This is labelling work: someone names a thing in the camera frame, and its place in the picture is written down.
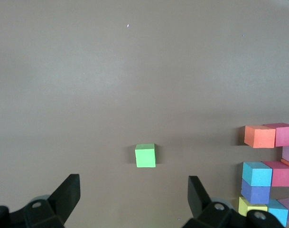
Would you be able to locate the yellow foam cube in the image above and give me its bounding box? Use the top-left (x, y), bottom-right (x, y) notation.
top-left (238, 196), bottom-right (269, 217)

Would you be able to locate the red foam cube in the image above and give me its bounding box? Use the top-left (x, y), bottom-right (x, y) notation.
top-left (263, 122), bottom-right (289, 147)
top-left (262, 161), bottom-right (289, 188)

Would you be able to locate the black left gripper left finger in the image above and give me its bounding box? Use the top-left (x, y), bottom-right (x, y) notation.
top-left (23, 174), bottom-right (81, 228)

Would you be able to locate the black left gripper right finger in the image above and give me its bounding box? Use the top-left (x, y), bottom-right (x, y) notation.
top-left (182, 175), bottom-right (248, 228)

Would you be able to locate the purple foam cube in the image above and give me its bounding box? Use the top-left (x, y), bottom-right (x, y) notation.
top-left (241, 179), bottom-right (271, 205)

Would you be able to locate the blue foam cube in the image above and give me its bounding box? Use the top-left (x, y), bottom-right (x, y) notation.
top-left (266, 199), bottom-right (289, 228)
top-left (242, 161), bottom-right (273, 187)

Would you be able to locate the green foam cube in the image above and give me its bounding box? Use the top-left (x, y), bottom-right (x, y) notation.
top-left (134, 143), bottom-right (157, 168)

